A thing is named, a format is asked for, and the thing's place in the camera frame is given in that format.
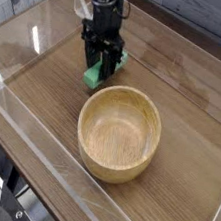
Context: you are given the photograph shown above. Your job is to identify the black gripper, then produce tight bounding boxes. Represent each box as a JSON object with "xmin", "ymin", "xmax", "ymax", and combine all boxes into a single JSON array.
[{"xmin": 82, "ymin": 0, "xmax": 127, "ymax": 81}]

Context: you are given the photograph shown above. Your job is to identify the green rectangular block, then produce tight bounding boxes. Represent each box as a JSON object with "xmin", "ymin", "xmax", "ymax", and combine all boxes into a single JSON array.
[{"xmin": 83, "ymin": 51, "xmax": 128, "ymax": 89}]

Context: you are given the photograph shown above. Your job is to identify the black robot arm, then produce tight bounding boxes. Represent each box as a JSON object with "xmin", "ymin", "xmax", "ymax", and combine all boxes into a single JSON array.
[{"xmin": 81, "ymin": 0, "xmax": 128, "ymax": 81}]

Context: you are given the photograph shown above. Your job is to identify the brown wooden bowl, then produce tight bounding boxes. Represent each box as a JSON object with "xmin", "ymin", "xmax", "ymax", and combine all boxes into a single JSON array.
[{"xmin": 77, "ymin": 85, "xmax": 162, "ymax": 184}]

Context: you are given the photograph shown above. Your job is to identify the black table leg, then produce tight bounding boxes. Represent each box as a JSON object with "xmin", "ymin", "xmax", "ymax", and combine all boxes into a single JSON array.
[{"xmin": 6, "ymin": 167, "xmax": 20, "ymax": 193}]

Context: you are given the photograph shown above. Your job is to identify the clear acrylic enclosure walls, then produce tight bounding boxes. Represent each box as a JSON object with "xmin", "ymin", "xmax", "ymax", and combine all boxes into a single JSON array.
[{"xmin": 0, "ymin": 0, "xmax": 221, "ymax": 221}]

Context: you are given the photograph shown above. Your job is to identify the black metal bracket with screw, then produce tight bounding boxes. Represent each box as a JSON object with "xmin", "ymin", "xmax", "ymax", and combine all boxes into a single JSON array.
[{"xmin": 0, "ymin": 185, "xmax": 32, "ymax": 221}]

